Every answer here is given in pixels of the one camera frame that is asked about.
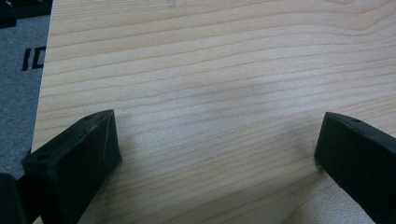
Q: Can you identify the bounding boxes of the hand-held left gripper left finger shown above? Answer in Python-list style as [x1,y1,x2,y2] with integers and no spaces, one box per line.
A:
[21,108,123,224]

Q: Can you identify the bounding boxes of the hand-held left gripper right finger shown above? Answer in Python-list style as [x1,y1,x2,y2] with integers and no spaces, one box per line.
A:
[314,111,396,224]

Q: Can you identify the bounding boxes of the black metal stand with base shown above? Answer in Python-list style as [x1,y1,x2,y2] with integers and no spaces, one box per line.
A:
[0,0,53,30]

